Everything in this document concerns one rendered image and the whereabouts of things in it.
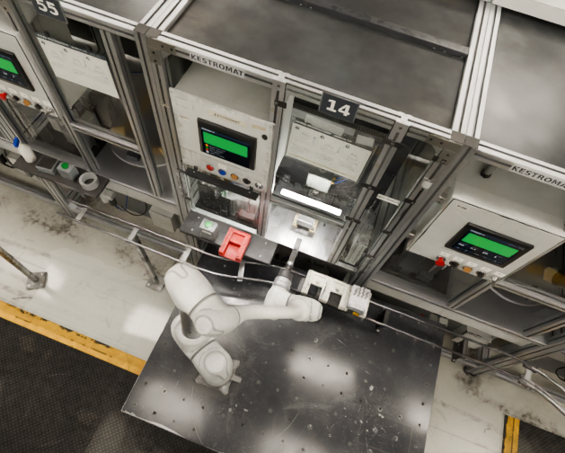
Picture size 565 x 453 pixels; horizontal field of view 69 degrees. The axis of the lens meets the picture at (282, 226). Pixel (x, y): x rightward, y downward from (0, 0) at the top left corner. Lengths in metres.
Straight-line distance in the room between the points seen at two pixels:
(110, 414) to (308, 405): 1.35
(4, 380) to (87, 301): 0.67
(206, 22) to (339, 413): 1.90
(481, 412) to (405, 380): 1.05
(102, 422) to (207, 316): 1.71
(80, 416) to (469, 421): 2.58
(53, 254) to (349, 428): 2.43
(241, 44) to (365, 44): 0.44
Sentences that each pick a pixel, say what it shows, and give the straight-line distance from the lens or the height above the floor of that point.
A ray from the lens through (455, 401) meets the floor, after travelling 3.34.
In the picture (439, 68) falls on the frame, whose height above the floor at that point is 2.01.
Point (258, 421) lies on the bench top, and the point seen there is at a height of 0.68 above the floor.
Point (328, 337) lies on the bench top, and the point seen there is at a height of 0.68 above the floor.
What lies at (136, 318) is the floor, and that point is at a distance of 3.16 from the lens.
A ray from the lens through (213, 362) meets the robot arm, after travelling 2.04.
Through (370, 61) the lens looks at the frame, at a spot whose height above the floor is 2.01.
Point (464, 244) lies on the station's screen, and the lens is 1.78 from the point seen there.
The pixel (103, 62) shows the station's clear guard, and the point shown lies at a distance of 1.81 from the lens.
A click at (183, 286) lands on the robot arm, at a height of 1.51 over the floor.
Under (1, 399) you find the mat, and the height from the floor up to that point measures 0.01.
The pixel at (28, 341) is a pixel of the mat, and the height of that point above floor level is 0.01.
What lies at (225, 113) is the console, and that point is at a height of 1.80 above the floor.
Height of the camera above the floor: 2.96
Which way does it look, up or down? 62 degrees down
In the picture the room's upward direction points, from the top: 12 degrees clockwise
